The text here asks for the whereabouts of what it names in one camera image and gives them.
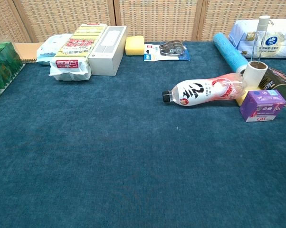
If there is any black gold tin can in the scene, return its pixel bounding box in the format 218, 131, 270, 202
258, 67, 286, 108

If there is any correction tape blister pack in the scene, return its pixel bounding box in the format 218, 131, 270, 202
143, 40, 191, 62

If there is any dark teal table mat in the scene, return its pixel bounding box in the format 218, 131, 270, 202
0, 41, 286, 228

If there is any long white power strip box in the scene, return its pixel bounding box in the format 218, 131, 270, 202
88, 25, 128, 77

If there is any large white blue tissue pack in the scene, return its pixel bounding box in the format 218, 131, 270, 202
228, 19, 286, 59

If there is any woven wooden folding screen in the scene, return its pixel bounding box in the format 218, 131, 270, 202
0, 0, 286, 44

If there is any small light blue wipes pack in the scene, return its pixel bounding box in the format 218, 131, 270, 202
36, 33, 74, 65

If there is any white cardboard tube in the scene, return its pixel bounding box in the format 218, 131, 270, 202
242, 60, 269, 90

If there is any plastic bottle white red label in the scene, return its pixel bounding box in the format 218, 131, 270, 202
162, 73, 249, 108

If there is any clear box of green packets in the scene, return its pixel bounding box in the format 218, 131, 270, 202
0, 42, 25, 105

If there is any brown spiral notebook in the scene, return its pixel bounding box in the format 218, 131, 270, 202
13, 42, 44, 64

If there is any small purple box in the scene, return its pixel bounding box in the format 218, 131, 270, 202
239, 89, 286, 123

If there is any yellow green scouring sponge pack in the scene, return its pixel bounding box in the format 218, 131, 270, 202
48, 23, 108, 81

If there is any clear glass tube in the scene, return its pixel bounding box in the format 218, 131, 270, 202
250, 15, 271, 64

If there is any blue roll cylinder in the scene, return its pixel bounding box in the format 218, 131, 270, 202
213, 33, 249, 74

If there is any thick yellow sponge block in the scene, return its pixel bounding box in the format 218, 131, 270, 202
124, 35, 145, 57

